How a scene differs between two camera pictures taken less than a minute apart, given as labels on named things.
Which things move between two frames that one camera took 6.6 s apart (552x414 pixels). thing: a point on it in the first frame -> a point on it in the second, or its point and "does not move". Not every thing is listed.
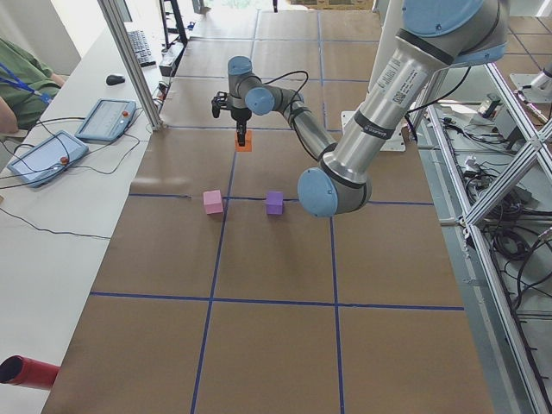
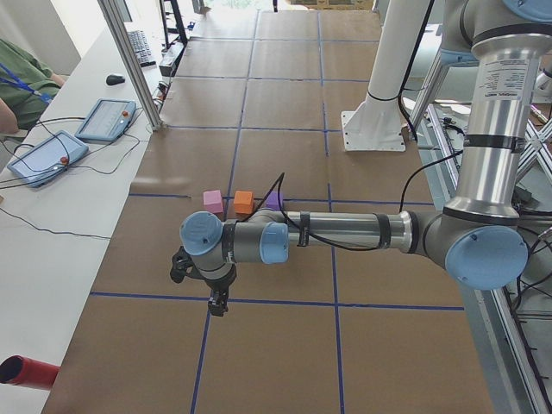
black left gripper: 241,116 -> 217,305
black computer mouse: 114,80 does not move
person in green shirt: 27,86 does not move
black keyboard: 141,47 does not move
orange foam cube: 248,142 -> 243,202
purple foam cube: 275,203 does not move
